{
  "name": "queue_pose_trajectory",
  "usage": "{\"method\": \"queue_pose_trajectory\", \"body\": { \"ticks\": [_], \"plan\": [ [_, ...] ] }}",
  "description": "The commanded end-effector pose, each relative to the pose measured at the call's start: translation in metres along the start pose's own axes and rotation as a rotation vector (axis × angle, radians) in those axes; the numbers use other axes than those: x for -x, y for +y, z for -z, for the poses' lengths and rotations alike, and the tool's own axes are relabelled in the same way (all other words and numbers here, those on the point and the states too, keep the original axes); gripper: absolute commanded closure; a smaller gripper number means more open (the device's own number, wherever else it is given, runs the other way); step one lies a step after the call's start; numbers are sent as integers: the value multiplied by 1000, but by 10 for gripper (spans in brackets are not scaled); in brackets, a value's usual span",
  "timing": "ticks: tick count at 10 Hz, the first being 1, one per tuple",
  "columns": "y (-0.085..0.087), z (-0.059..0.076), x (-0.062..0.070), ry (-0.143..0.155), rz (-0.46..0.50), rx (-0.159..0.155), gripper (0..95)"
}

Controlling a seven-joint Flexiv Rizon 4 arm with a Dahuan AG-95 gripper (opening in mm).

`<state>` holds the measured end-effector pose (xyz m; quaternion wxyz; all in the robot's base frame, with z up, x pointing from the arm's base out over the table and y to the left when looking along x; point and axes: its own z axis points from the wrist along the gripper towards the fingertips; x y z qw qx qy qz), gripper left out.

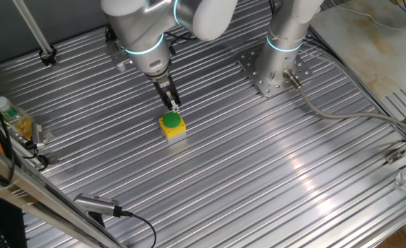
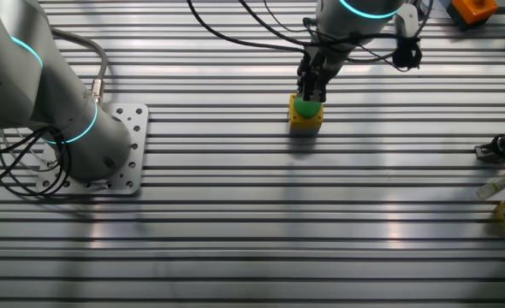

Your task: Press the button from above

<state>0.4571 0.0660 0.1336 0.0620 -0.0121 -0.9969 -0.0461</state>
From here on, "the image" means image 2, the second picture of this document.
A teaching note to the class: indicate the small tube orange cap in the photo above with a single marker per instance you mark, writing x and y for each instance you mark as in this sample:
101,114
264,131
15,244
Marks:
498,184

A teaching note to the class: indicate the yellow box green push button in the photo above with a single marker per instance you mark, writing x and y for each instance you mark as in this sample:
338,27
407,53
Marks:
306,120

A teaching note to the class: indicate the metal pole foot bracket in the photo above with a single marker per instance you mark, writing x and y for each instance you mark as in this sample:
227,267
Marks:
488,153

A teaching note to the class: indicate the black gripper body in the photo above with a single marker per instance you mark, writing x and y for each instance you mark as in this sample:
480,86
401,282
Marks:
316,68

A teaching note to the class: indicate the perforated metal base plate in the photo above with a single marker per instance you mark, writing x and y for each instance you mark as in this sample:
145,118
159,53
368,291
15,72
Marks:
134,141

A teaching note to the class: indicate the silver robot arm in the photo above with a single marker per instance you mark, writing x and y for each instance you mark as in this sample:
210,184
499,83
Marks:
21,85

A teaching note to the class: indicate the orange switch box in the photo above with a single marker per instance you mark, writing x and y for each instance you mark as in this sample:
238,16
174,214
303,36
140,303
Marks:
473,9

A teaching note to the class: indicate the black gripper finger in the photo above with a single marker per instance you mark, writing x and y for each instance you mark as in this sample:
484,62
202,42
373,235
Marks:
319,92
306,90

